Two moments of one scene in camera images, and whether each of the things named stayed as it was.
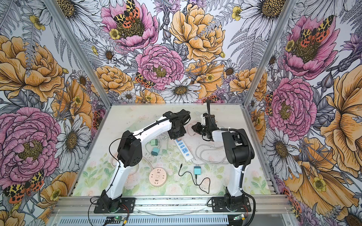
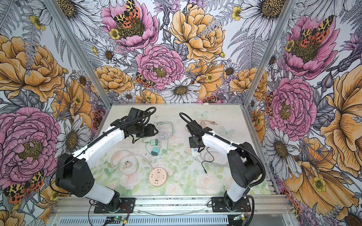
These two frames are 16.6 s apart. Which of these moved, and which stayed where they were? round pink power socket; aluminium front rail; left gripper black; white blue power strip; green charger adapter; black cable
Moved: black cable; white blue power strip; left gripper black
Stayed: round pink power socket; green charger adapter; aluminium front rail
